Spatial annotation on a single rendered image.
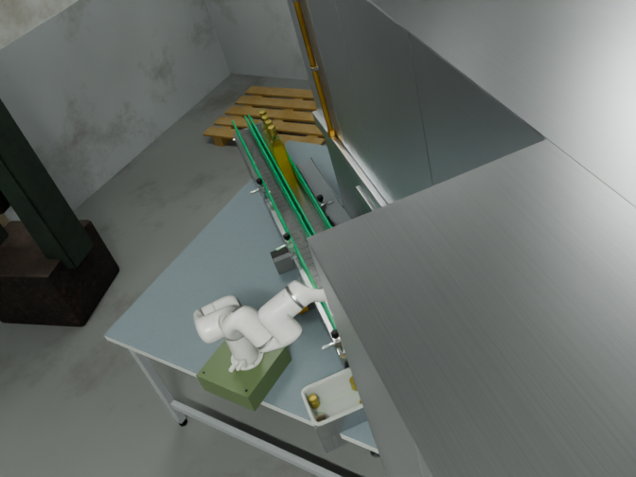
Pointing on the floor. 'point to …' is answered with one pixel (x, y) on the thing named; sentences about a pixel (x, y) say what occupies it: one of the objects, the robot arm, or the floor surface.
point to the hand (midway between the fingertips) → (367, 290)
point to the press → (44, 243)
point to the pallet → (292, 108)
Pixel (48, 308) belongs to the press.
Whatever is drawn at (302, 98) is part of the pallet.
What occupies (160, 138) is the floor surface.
